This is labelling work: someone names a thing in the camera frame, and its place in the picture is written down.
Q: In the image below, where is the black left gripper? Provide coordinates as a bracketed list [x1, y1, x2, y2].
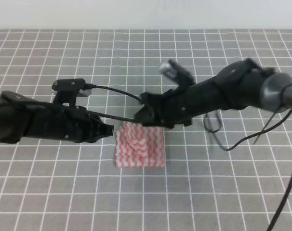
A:
[23, 104, 114, 143]

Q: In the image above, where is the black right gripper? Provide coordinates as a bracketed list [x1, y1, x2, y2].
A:
[134, 86, 197, 128]

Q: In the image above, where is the pink wavy striped towel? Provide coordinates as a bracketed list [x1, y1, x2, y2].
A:
[115, 122, 165, 167]

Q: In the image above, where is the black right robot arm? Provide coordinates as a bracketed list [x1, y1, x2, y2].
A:
[134, 58, 292, 128]

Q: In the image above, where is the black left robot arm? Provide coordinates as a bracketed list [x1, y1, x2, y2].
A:
[0, 91, 114, 144]

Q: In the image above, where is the grey checked tablecloth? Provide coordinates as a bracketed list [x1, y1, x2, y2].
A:
[0, 29, 292, 231]

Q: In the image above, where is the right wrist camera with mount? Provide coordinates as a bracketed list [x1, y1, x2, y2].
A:
[159, 59, 195, 89]

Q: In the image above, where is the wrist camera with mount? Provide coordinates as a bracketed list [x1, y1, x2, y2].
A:
[159, 59, 195, 89]
[52, 78, 92, 108]

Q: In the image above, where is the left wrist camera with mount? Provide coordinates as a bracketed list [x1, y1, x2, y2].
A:
[52, 78, 92, 108]

